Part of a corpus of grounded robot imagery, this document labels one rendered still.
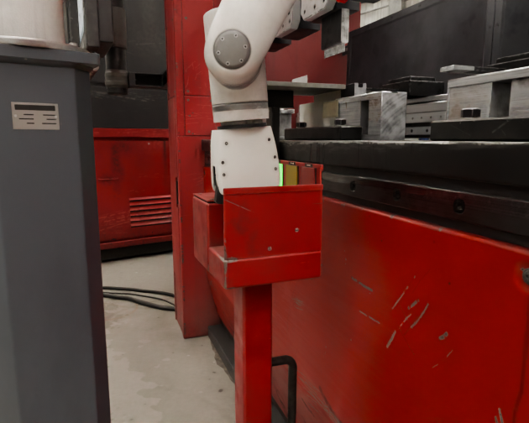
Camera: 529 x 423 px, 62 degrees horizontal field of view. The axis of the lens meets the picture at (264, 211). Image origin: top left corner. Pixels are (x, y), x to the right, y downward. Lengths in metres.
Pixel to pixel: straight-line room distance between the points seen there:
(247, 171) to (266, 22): 0.21
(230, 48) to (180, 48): 1.35
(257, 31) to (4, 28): 0.35
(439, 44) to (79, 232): 1.29
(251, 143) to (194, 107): 1.25
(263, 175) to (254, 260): 0.13
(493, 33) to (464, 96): 0.74
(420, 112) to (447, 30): 0.45
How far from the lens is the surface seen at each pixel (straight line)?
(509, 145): 0.53
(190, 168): 1.89
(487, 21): 1.51
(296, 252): 0.69
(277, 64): 2.02
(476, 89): 0.74
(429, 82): 1.24
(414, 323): 0.68
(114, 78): 2.42
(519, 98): 0.69
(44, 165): 0.70
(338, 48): 1.14
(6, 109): 0.70
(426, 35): 1.70
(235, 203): 0.63
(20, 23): 0.74
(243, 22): 0.58
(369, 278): 0.75
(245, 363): 0.80
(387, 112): 0.93
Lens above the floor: 0.88
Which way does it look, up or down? 9 degrees down
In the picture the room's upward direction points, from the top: straight up
